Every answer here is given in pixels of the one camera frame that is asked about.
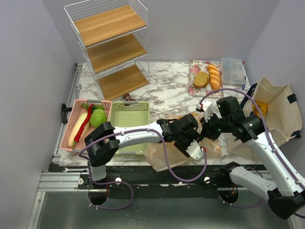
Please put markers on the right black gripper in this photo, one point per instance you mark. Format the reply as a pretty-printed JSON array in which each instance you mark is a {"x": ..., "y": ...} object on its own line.
[{"x": 206, "y": 130}]

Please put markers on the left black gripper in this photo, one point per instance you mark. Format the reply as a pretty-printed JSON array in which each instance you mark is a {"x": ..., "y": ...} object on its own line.
[{"x": 193, "y": 135}]

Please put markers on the orange baguette bread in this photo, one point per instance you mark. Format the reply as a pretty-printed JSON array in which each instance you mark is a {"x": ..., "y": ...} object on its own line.
[{"x": 214, "y": 77}]

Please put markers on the green vegetable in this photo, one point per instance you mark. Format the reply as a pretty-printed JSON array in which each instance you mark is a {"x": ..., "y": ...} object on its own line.
[{"x": 98, "y": 117}]

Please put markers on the red chili pepper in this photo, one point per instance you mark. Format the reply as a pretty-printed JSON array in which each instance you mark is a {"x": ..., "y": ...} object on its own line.
[{"x": 82, "y": 127}]

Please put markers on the white daikon radish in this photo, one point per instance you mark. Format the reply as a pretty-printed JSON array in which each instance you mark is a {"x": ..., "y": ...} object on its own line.
[{"x": 80, "y": 121}]

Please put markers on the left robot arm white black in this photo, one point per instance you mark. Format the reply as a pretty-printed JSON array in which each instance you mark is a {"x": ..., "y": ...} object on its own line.
[{"x": 106, "y": 140}]

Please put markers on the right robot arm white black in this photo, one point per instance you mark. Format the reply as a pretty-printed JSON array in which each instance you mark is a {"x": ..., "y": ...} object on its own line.
[{"x": 285, "y": 194}]

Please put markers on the brown bread slices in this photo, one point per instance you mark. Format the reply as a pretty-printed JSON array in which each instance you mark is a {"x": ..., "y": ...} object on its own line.
[{"x": 201, "y": 80}]

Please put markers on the yellow snack package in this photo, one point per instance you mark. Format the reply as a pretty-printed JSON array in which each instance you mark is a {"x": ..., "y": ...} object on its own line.
[{"x": 262, "y": 107}]

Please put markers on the clear plastic compartment box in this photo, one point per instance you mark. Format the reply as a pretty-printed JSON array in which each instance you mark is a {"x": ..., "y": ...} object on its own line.
[{"x": 233, "y": 72}]

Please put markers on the green plastic basket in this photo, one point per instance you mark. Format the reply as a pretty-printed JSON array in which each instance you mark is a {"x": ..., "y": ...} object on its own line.
[{"x": 124, "y": 114}]

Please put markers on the beige canvas tote bag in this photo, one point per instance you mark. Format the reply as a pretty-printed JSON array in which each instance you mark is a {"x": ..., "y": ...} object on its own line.
[{"x": 283, "y": 117}]

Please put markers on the brown small bottle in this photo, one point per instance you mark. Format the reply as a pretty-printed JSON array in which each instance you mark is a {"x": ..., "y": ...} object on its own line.
[{"x": 127, "y": 97}]

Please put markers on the black metal base rail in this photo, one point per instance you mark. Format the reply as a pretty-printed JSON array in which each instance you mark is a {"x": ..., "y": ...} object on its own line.
[{"x": 142, "y": 182}]

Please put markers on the white wire wooden shelf rack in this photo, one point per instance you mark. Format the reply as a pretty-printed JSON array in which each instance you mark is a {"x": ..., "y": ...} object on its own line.
[{"x": 114, "y": 36}]

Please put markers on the black clamp handle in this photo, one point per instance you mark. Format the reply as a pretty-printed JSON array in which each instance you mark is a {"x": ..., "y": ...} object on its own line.
[{"x": 64, "y": 111}]

